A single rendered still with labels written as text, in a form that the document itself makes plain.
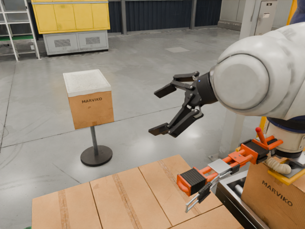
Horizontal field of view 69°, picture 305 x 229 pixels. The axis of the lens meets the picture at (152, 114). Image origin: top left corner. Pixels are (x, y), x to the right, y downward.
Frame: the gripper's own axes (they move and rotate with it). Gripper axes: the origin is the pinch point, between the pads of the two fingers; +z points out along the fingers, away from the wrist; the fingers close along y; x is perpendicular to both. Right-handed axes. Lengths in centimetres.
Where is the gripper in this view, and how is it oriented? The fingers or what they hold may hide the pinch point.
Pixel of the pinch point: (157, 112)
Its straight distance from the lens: 66.7
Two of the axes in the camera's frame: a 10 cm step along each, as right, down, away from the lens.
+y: 1.1, -8.3, 5.4
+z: -7.1, 3.2, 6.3
